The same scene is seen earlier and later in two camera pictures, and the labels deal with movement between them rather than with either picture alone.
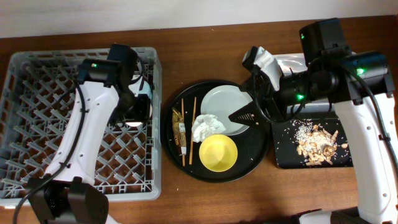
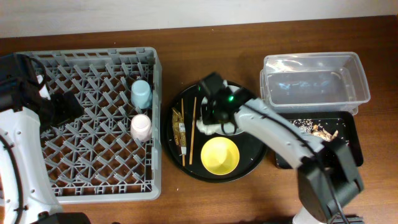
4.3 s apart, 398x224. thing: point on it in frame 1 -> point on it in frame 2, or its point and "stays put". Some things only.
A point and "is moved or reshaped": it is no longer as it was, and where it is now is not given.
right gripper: [265, 104] -> [214, 104]
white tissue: [205, 125] is moved or reshaped
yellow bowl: [218, 153] stays put
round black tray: [203, 141] stays put
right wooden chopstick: [193, 132] stays put
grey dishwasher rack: [36, 88] stays put
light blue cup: [146, 89] stays put
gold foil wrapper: [179, 131] stays put
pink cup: [134, 124] is moved or reshaped
